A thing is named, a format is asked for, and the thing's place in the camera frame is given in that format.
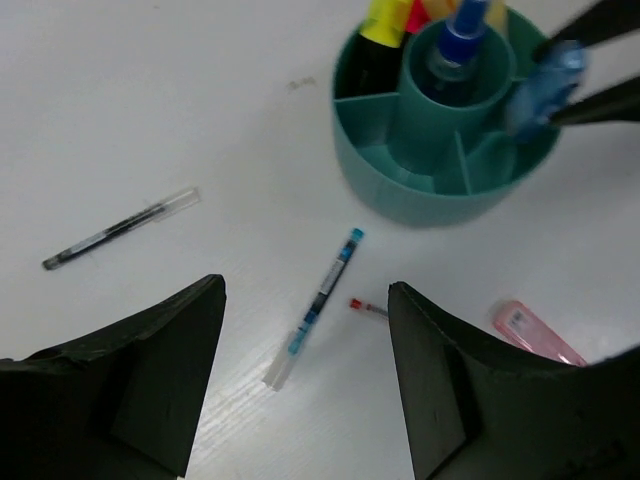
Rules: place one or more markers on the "teal round compartment organizer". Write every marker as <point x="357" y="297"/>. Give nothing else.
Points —
<point x="424" y="164"/>

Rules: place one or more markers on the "pink black highlighter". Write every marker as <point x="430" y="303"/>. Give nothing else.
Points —
<point x="418" y="18"/>

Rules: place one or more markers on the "yellow black highlighter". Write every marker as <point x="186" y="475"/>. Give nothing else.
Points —
<point x="375" y="60"/>

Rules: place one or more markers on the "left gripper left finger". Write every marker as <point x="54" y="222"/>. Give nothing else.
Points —
<point x="122" y="402"/>

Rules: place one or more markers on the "black gel pen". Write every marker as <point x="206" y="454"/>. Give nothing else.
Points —
<point x="155" y="212"/>

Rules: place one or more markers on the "blue capped glue bottle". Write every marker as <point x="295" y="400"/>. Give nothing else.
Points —
<point x="450" y="65"/>

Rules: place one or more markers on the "blue pastel highlighter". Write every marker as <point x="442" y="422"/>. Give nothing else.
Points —
<point x="545" y="91"/>

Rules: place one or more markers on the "yellow pastel highlighter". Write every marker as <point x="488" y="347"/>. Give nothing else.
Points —
<point x="497" y="16"/>

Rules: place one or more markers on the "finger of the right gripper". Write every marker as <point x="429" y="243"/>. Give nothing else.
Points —
<point x="619" y="103"/>
<point x="605" y="20"/>

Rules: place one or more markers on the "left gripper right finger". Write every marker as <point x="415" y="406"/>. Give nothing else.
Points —
<point x="476" y="407"/>

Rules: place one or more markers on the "pink pastel highlighter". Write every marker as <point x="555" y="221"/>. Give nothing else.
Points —
<point x="525" y="330"/>

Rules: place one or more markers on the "red gel pen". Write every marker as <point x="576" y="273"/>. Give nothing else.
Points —
<point x="363" y="306"/>

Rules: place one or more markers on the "orange pastel highlighter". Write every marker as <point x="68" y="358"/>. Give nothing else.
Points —
<point x="440" y="9"/>

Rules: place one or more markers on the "blue gel pen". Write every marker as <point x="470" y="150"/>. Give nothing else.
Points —
<point x="294" y="342"/>

